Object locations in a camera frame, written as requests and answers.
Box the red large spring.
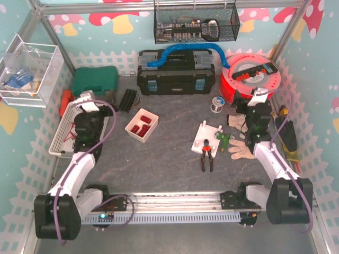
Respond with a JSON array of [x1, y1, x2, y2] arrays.
[[140, 115, 151, 124]]

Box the orange black pliers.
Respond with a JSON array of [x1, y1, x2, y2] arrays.
[[200, 139, 215, 173]]

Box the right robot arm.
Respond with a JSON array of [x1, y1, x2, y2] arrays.
[[231, 88, 314, 233]]

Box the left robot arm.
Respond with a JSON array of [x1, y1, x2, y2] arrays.
[[34, 90, 117, 244]]

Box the white spring tray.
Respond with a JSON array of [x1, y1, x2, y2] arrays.
[[125, 108, 159, 143]]

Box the white work glove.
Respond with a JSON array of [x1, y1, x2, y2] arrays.
[[228, 133, 255, 160], [227, 114, 247, 131]]

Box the yellow black screwdriver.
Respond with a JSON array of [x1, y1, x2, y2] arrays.
[[271, 105, 289, 118]]

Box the white perforated basket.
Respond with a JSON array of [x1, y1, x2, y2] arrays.
[[49, 99, 109, 159]]

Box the black rubber glove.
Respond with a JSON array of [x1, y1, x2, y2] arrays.
[[279, 120, 299, 162]]

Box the red filament spool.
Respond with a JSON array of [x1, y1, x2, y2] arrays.
[[219, 53, 281, 104]]

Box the black aluminium extrusion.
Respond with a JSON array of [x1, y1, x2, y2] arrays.
[[119, 89, 137, 113]]

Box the green plastic case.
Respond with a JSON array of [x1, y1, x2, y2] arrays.
[[71, 66, 119, 97]]

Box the white peg board fixture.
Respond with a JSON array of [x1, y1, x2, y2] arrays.
[[191, 120, 224, 159]]

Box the brown tape roll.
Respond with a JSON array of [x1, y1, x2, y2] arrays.
[[131, 94, 140, 108]]

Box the clear acrylic box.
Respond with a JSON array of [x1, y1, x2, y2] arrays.
[[1, 34, 64, 108]]

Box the blue white glove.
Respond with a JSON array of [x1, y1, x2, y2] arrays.
[[5, 69, 34, 91]]

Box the black toolbox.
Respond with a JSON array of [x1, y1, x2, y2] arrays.
[[137, 50, 216, 96]]

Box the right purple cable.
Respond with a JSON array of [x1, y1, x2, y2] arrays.
[[254, 88, 315, 235]]

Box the purple cable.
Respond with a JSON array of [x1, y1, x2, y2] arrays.
[[52, 99, 135, 247], [254, 88, 315, 235]]

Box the orange handled tool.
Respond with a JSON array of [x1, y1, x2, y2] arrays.
[[59, 89, 74, 117]]

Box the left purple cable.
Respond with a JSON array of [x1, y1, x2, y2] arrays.
[[52, 99, 135, 247]]

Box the solder wire spool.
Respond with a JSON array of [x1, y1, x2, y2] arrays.
[[210, 96, 225, 113]]

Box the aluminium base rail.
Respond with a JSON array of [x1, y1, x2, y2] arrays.
[[93, 190, 265, 214]]

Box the white slotted cable duct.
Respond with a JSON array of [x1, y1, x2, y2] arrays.
[[82, 212, 241, 226]]

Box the black wire mesh basket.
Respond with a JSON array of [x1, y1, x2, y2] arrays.
[[153, 3, 240, 44]]

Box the blue corrugated hose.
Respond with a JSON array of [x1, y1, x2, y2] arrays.
[[147, 43, 231, 69]]

